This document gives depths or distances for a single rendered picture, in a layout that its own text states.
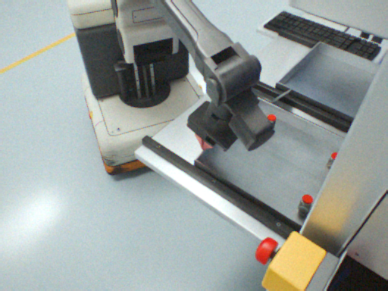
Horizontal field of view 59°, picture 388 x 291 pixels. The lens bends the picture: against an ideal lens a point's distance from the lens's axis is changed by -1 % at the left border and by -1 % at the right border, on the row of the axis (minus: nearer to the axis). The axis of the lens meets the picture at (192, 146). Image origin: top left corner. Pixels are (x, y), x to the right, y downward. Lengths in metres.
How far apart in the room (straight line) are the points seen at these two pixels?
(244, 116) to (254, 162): 0.23
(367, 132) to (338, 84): 0.67
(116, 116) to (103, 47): 0.34
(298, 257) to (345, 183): 0.13
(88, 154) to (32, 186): 0.34
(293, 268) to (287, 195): 0.27
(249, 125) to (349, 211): 0.20
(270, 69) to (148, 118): 0.86
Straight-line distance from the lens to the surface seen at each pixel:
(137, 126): 1.72
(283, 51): 1.14
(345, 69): 1.12
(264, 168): 0.78
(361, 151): 0.41
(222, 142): 0.68
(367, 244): 0.52
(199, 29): 0.59
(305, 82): 1.03
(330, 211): 0.50
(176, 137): 0.83
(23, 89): 2.63
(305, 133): 0.87
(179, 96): 1.86
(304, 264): 0.51
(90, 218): 1.78
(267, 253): 0.53
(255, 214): 0.69
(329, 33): 1.39
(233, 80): 0.54
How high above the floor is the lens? 1.48
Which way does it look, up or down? 48 degrees down
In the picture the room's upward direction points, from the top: straight up
